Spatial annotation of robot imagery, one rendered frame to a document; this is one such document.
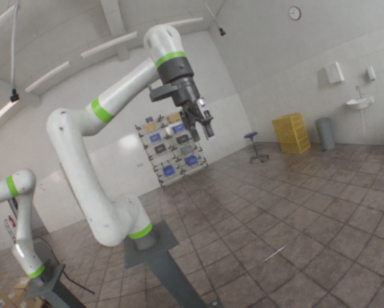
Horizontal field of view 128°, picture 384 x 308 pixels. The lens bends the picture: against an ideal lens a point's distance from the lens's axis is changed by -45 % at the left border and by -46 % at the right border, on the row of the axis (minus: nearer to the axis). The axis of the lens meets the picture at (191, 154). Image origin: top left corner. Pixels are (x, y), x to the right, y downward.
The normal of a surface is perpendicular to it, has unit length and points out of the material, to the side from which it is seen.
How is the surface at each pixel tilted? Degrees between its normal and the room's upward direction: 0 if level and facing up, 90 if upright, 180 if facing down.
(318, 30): 90
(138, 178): 90
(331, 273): 0
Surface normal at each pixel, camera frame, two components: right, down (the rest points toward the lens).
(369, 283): -0.38, -0.91
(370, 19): -0.90, 0.40
